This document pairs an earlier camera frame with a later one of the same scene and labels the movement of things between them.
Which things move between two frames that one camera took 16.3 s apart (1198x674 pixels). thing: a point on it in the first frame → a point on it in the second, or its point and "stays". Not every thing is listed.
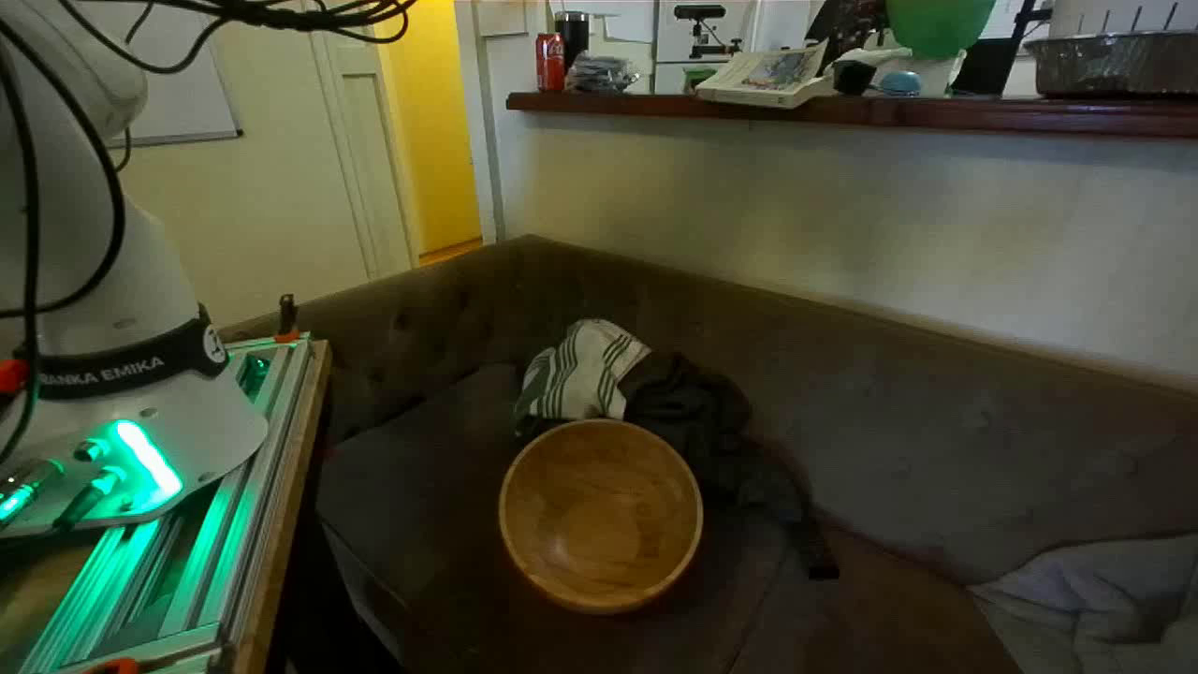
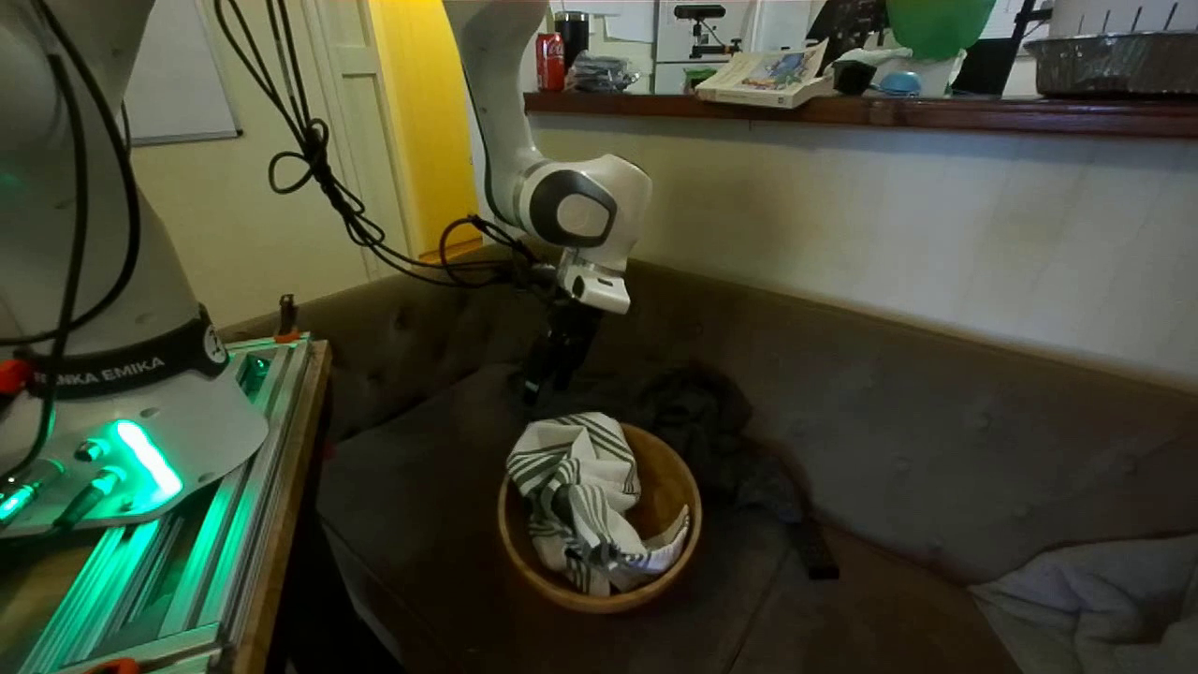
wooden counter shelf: x=1052 y=115 stays
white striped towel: x=580 y=373 → x=576 y=478
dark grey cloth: x=737 y=467 stays
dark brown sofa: x=942 y=469 stays
